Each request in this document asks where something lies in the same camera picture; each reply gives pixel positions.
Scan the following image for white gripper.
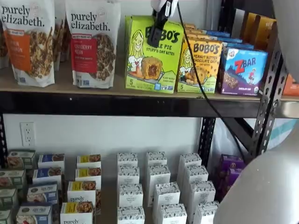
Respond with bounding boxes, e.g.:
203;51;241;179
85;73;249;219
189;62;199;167
146;0;179;47

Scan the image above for green Bobo's apple pie box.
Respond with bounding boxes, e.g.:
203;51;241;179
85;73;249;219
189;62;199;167
124;14;185;95

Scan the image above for blue purple Zbar box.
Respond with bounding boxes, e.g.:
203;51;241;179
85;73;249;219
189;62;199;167
206;29;231;38
219;35;244;44
223;41;255;50
216;46;269;96

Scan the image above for black metal shelf rack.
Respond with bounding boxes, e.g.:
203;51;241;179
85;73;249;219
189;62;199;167
0;0;289;168
263;65;299;152

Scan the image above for brown yellow snack box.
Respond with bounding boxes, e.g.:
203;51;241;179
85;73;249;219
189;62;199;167
240;12;259;46
253;14;278;51

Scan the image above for wooden shelf board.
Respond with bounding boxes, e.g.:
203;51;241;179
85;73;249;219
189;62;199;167
0;62;266;102
279;94;299;103

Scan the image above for white organic pastry box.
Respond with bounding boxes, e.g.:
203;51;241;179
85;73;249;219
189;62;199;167
116;206;146;224
193;201;220;224
178;153;202;185
152;182;181;210
116;152;139;168
160;203;188;224
117;166;140;186
118;183;144;208
183;165;209;187
147;164;171;206
187;180;216;215
145;152;168;167

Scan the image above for white box yellow label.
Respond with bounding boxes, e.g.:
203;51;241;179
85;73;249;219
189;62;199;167
67;181;102;204
74;167;102;184
60;201;95;224
76;154;102;169

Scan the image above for orange cardboard box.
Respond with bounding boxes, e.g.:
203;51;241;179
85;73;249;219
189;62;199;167
282;73;299;97

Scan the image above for blue oatmeal box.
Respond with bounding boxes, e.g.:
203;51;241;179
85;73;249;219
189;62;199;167
37;153;65;170
27;182;59;206
32;167;63;185
15;204;53;224

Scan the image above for green oatmeal box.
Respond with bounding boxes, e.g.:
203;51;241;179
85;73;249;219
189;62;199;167
0;188;19;210
0;169;27;190
6;149;36;170
0;209;13;224

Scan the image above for red label granola bag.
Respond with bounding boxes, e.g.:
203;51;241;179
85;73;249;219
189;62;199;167
64;0;122;90

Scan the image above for orange label granola bag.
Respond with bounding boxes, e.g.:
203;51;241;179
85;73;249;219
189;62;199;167
0;0;56;89

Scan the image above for white granola bag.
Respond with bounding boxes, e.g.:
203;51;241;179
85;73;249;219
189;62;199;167
0;22;11;70

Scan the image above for white teal plastic sheet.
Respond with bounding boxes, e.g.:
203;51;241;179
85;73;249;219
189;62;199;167
211;118;296;164

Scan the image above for white patterned small cartons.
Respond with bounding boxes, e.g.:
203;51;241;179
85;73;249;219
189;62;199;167
0;151;218;224

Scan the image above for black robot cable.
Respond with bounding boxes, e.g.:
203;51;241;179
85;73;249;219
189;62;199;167
175;0;248;161

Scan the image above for white wall outlet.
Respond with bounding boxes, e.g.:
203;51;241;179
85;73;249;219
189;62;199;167
20;122;36;148

